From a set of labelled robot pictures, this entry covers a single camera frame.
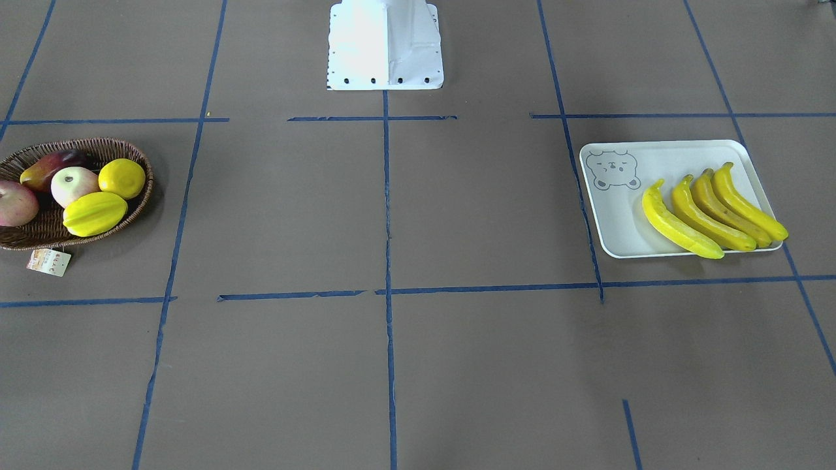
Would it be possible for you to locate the dull yellow speckled banana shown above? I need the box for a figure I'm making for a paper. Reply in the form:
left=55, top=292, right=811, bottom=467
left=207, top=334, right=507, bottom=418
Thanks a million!
left=692, top=168, right=771, bottom=249

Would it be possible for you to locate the bright yellow plastic banana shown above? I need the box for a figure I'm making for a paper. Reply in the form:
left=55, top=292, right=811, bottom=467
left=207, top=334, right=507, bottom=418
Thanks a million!
left=711, top=161, right=789, bottom=242

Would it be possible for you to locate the brown woven wicker basket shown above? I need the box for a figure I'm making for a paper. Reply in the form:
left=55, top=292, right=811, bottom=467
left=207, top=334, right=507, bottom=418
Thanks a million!
left=1, top=137, right=155, bottom=251

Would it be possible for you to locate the white rectangular bear tray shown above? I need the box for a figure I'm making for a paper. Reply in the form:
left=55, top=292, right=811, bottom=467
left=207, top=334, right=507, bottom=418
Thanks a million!
left=577, top=140, right=775, bottom=259

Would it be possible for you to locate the yellow lemon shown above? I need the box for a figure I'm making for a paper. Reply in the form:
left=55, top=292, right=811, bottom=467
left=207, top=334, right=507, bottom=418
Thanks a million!
left=98, top=159, right=146, bottom=200

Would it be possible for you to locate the yellow starfruit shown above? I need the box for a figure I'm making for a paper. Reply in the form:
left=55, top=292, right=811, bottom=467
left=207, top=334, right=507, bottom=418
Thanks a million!
left=62, top=191, right=128, bottom=238

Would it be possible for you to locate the pale pink apple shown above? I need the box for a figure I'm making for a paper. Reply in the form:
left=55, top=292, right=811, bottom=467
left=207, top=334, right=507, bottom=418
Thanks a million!
left=50, top=166, right=101, bottom=208

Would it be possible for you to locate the paper price tag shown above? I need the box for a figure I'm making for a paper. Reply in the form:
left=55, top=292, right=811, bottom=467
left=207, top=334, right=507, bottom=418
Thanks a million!
left=26, top=249, right=72, bottom=277

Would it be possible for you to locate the red pink apple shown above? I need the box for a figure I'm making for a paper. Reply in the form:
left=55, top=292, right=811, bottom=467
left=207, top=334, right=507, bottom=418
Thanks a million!
left=1, top=180, right=40, bottom=227

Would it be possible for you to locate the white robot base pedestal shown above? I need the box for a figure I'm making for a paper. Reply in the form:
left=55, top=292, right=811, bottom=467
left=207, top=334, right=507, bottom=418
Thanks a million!
left=326, top=1, right=445, bottom=90

